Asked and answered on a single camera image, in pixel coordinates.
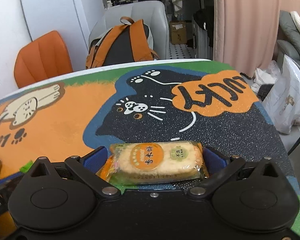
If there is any orange label rice cracker pack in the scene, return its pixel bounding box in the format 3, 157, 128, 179
97, 141, 210, 185

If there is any colourful cat table mat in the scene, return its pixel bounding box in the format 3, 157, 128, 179
0, 61, 300, 239

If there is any white plastic bag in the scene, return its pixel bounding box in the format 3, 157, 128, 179
262, 55, 300, 134

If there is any orange chair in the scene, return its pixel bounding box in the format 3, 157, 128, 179
14, 30, 73, 88

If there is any orange black backpack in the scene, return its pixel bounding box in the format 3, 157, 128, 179
85, 16, 159, 69

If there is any small cardboard box on floor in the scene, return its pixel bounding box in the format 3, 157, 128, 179
169, 21, 187, 45

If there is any grey sofa with cushions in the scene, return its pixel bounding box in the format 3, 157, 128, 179
277, 11, 300, 66

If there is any pink curtain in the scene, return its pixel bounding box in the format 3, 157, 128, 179
213, 0, 281, 76

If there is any white refrigerator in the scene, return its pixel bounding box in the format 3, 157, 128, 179
21, 0, 105, 71

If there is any grey armchair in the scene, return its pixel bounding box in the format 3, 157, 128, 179
86, 1, 169, 68

